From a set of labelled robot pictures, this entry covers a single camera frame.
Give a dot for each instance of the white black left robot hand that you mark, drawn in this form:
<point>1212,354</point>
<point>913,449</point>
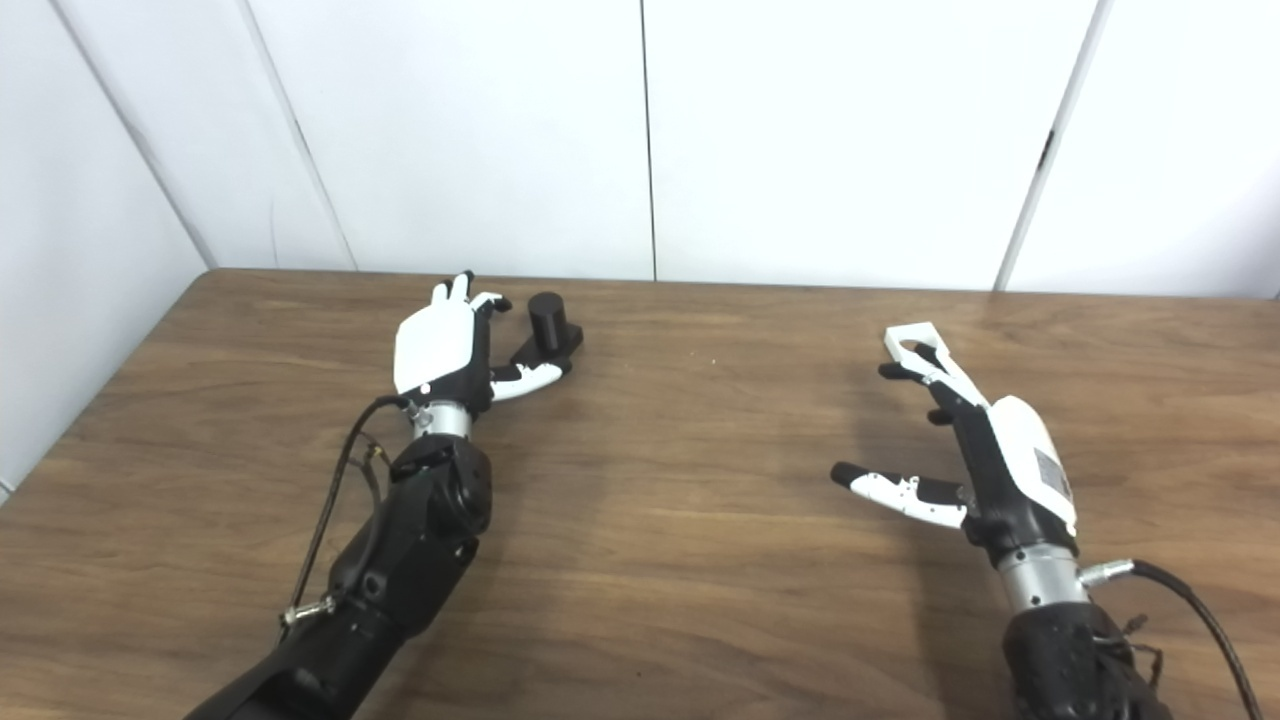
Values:
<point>435,345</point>

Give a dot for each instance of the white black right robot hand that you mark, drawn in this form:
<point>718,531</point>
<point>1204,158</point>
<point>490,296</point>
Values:
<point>1020,470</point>

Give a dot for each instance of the black peg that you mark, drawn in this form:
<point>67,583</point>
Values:
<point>546,315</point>

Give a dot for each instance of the white square piece with hole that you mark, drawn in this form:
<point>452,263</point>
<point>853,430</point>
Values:
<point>895,338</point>

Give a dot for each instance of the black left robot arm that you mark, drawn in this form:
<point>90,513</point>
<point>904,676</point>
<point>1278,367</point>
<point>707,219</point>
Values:
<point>430,520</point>

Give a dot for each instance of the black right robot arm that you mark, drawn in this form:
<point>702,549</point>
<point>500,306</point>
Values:
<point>1060,660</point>

